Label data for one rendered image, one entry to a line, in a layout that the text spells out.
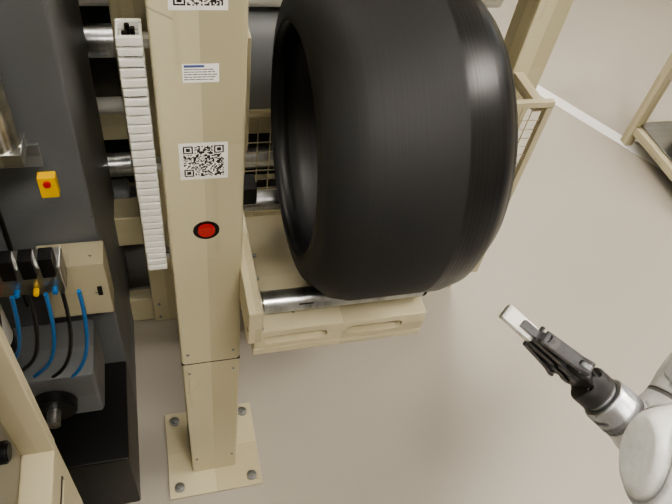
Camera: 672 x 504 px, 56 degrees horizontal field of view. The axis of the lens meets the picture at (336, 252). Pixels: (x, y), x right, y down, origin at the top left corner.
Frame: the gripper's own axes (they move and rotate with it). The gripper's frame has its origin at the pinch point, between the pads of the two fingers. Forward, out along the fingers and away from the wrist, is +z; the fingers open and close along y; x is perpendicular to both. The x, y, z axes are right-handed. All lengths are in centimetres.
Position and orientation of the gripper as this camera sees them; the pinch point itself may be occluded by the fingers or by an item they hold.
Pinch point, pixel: (518, 323)
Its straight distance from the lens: 121.0
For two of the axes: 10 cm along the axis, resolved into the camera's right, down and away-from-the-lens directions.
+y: -2.2, 2.0, 9.5
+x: 6.2, -7.2, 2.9
